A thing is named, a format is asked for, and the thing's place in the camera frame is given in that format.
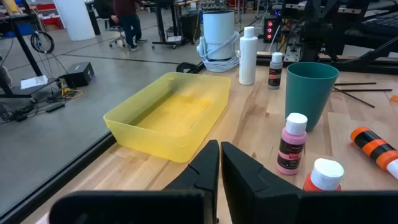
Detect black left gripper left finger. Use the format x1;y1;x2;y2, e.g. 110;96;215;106
49;139;220;224

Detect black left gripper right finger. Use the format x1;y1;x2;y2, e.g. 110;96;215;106
220;141;398;224

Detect teal plastic cup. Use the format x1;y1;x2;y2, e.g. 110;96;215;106
285;62;340;132

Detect tall white bottle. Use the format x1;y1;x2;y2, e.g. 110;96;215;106
238;26;259;86

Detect brown bottle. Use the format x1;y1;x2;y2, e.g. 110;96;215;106
267;52;284;90

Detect small pink paint bottle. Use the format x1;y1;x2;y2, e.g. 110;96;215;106
276;112;308;175

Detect small red paint bottle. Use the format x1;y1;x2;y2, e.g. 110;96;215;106
303;157;345;192

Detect small orange paint bottle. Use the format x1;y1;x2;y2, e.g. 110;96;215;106
350;126;398;180

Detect yellow plastic bin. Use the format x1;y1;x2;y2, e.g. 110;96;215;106
103;72;231;163

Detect black computer tower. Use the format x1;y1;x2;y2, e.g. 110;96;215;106
179;12;201;41

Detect black standing desk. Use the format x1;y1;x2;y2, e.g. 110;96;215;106
151;0;200;50

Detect black floor box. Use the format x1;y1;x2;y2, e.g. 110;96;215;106
62;61;95;89

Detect grey office chair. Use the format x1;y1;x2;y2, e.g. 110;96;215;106
104;17;127;49

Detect black floor power brick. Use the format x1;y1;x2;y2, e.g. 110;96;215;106
45;103;65;113

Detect black box red lights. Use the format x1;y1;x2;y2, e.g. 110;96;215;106
263;16;280;44

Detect person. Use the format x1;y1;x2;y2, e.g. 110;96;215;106
113;0;147;52

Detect white paper sheet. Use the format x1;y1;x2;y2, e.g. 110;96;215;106
20;75;49;90

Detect white round column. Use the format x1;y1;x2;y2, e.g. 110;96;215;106
53;0;96;42

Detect black workbench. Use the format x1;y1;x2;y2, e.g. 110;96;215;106
0;0;44;100

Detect grey laptop computer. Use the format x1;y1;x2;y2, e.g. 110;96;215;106
362;11;398;37

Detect white coiled power cable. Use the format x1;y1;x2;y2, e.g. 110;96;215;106
196;30;241;73

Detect yellow floor cable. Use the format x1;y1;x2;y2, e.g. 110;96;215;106
60;79;84;100

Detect black coiled cable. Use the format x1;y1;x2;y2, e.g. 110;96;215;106
30;30;55;55

